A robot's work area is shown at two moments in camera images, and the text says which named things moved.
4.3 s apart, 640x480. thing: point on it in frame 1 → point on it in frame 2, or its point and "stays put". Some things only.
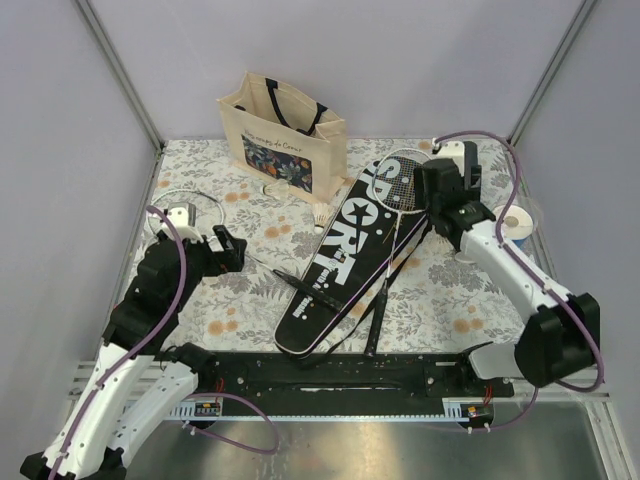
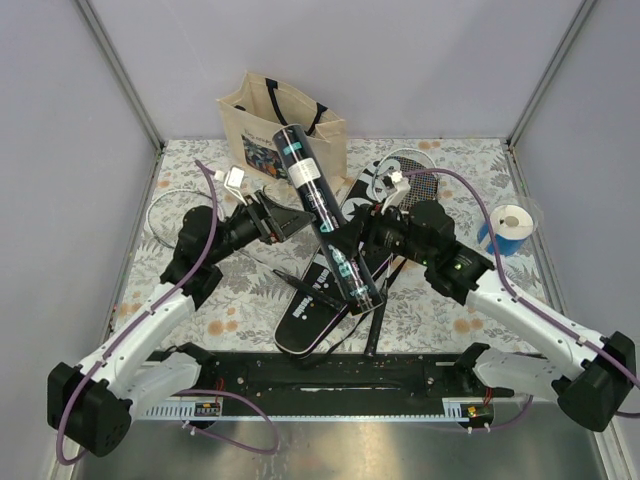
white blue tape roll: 516,224 stays put
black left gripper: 230,259 → 280,223
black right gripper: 421,199 → 362,228
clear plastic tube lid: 536,212 stays put
